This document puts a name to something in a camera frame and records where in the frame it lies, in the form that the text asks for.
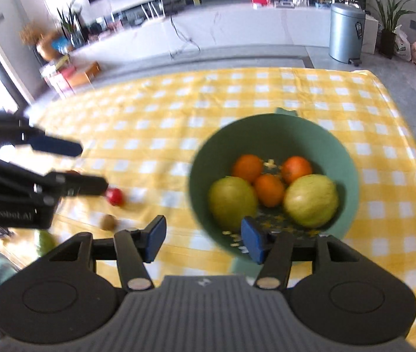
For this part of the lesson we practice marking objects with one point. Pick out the orange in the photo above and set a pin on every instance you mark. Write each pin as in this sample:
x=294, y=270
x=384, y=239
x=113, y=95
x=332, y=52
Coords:
x=296, y=168
x=269, y=190
x=247, y=168

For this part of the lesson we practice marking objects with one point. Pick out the long-leaf potted plant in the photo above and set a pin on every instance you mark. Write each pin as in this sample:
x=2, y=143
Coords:
x=389, y=18

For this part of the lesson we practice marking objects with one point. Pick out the gold round vase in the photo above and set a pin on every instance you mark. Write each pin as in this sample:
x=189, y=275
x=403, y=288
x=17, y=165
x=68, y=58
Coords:
x=50, y=47

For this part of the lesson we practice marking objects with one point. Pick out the red cherry tomato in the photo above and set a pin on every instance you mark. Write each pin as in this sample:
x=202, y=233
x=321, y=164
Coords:
x=114, y=196

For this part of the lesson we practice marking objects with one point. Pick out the dried yellow flowers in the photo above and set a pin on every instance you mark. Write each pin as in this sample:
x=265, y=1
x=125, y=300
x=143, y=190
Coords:
x=30, y=33

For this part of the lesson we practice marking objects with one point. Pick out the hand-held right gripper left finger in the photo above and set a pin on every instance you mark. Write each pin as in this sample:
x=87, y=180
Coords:
x=155, y=238

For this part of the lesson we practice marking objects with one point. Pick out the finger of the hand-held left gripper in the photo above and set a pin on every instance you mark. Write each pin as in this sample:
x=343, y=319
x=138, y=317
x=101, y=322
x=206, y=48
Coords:
x=57, y=146
x=79, y=185

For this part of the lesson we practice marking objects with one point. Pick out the pink cardboard box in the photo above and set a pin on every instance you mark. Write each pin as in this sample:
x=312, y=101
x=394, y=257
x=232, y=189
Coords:
x=59, y=77

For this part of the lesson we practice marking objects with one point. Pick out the silver pedal trash can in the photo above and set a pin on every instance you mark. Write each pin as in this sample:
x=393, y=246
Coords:
x=345, y=31

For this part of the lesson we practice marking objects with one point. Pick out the green plant in glass vase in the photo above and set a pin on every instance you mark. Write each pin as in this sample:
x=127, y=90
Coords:
x=70, y=22

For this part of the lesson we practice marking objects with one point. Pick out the green colander bowl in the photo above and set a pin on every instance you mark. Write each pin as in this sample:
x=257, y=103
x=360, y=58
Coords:
x=208, y=161

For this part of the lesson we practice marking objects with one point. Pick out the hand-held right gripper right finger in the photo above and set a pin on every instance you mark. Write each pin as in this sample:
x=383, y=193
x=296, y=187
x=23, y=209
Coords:
x=253, y=242

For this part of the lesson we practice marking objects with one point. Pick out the yellow-green pear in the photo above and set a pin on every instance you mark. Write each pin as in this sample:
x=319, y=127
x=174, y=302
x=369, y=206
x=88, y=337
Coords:
x=310, y=201
x=231, y=201

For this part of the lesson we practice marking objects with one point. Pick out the white marble TV console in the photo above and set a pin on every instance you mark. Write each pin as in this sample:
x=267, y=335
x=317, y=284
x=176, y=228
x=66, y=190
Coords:
x=230, y=25

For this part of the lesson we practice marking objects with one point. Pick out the orange cardboard box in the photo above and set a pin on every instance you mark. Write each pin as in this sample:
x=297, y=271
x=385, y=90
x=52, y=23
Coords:
x=83, y=77

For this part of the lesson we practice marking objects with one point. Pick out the small brown kiwi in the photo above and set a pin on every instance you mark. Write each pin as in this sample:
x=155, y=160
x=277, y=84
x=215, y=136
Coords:
x=108, y=222

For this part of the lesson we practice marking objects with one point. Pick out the white plastic bag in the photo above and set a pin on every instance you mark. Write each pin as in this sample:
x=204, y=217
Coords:
x=402, y=44

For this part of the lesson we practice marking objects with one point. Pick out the yellow checked tablecloth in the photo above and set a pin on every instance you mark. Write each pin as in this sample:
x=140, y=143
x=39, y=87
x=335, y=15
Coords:
x=149, y=117

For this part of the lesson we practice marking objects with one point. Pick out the green cucumber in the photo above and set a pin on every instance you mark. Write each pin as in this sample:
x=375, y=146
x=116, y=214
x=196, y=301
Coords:
x=45, y=244

